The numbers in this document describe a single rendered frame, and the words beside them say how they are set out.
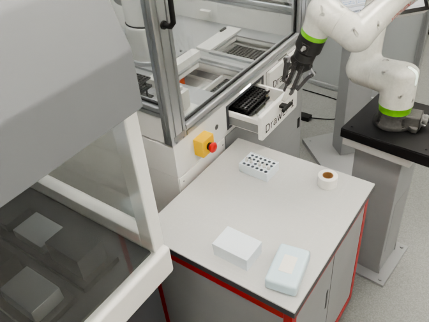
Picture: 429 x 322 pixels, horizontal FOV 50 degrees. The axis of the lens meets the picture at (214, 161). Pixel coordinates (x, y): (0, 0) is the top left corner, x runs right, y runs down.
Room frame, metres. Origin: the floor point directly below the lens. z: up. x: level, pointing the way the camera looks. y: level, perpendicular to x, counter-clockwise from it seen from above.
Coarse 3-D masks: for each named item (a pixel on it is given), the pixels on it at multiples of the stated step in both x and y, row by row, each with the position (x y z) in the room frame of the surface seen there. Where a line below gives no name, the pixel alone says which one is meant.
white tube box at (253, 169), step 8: (248, 160) 1.37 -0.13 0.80; (256, 160) 1.37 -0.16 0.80; (264, 160) 1.37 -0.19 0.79; (272, 160) 1.36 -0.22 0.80; (240, 168) 1.35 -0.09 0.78; (248, 168) 1.33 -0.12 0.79; (256, 168) 1.33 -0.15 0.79; (264, 168) 1.32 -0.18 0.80; (272, 168) 1.31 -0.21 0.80; (256, 176) 1.31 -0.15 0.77; (264, 176) 1.29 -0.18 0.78; (272, 176) 1.31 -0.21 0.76
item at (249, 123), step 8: (264, 88) 1.74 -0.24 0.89; (272, 88) 1.72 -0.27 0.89; (272, 96) 1.72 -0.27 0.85; (264, 104) 1.69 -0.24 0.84; (232, 112) 1.56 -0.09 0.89; (256, 112) 1.63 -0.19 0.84; (232, 120) 1.56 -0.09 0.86; (240, 120) 1.53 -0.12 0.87; (248, 120) 1.51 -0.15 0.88; (256, 120) 1.49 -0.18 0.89; (248, 128) 1.51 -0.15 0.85; (256, 128) 1.49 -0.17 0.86
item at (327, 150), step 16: (352, 96) 2.29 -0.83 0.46; (368, 96) 2.30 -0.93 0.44; (336, 112) 2.38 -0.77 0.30; (352, 112) 2.29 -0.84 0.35; (336, 128) 2.36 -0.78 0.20; (304, 144) 2.48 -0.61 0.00; (320, 144) 2.42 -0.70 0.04; (336, 144) 2.34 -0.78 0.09; (320, 160) 2.26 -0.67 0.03; (336, 160) 2.24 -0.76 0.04; (352, 160) 2.22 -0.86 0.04
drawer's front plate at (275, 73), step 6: (288, 54) 1.95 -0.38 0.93; (282, 60) 1.90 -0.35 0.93; (276, 66) 1.85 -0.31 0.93; (282, 66) 1.88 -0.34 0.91; (270, 72) 1.80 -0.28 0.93; (276, 72) 1.84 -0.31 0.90; (282, 72) 1.88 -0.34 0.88; (270, 78) 1.79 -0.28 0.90; (276, 78) 1.84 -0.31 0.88; (270, 84) 1.79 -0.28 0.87; (276, 84) 1.84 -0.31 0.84
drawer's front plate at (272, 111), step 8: (280, 96) 1.59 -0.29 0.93; (296, 96) 1.68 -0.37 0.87; (272, 104) 1.54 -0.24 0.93; (264, 112) 1.49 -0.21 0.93; (272, 112) 1.52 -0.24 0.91; (280, 112) 1.57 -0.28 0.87; (288, 112) 1.62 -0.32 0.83; (264, 120) 1.47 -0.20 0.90; (272, 120) 1.52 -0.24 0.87; (280, 120) 1.57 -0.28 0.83; (264, 128) 1.47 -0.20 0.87; (272, 128) 1.52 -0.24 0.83; (264, 136) 1.47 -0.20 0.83
